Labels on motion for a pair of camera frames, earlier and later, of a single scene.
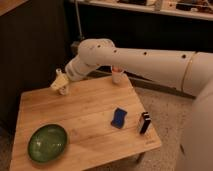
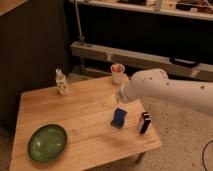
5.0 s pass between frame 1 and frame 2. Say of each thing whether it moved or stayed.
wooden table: stayed
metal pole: stayed
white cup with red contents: stayed
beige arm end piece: moved
